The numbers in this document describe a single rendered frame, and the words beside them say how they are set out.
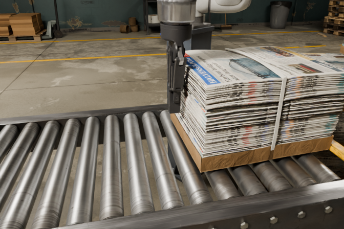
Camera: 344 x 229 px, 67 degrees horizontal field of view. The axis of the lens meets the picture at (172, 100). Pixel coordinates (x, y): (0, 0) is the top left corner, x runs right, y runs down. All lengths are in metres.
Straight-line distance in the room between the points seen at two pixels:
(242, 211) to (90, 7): 7.38
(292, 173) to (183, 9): 0.47
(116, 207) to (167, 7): 0.44
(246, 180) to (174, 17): 0.41
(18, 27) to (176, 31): 6.50
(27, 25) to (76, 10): 1.46
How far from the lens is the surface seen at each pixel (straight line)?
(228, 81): 0.56
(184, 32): 0.61
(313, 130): 0.76
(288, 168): 0.74
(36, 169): 0.75
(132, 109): 0.95
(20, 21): 6.97
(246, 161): 0.68
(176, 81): 0.63
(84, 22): 7.78
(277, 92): 0.63
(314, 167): 0.77
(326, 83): 0.70
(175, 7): 0.59
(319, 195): 0.68
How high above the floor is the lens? 1.22
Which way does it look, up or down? 24 degrees down
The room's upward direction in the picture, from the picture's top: straight up
